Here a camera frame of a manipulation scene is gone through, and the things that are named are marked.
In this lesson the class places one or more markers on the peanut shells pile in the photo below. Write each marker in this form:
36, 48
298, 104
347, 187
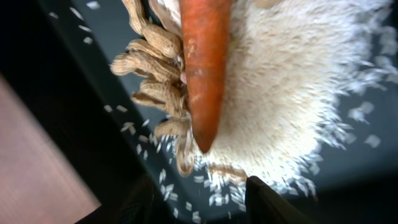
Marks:
157, 57

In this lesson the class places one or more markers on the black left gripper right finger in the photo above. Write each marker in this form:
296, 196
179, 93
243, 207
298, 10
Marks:
265, 206

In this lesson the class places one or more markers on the black tray bin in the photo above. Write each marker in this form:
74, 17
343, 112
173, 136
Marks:
54, 54

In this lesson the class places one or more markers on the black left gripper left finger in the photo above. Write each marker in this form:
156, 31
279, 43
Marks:
133, 208

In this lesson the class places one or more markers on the rice pile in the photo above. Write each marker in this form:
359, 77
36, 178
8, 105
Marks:
289, 62

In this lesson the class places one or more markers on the orange carrot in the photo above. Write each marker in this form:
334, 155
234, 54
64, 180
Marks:
205, 29

